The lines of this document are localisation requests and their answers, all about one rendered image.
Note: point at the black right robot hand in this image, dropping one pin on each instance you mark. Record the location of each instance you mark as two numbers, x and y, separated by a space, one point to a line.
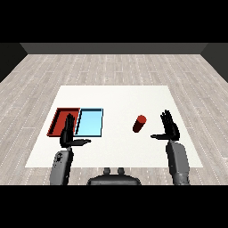
171 130

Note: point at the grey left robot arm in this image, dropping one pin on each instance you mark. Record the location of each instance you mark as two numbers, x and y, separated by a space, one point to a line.
61 167

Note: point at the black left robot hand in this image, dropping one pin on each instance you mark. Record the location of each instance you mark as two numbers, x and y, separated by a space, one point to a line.
67 137

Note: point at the dark grey robot body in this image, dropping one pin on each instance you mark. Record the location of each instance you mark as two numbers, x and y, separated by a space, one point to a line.
114 179

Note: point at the red shallow open box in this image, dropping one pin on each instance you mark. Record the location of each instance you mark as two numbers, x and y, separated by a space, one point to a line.
61 123

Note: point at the light blue shallow open box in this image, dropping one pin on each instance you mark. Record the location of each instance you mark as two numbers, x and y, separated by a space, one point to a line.
89 122

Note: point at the small red can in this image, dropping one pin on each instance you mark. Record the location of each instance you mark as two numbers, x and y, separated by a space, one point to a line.
139 124

